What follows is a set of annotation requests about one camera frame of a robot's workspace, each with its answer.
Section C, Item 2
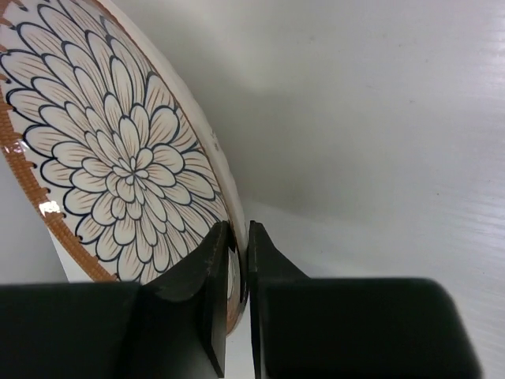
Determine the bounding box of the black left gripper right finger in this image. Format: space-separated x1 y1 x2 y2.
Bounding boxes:
248 222 483 378

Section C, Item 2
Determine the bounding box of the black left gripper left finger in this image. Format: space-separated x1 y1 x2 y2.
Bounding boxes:
1 222 230 378

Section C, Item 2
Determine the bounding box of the flower pattern brown rim plate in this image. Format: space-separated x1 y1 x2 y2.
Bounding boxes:
1 1 248 331

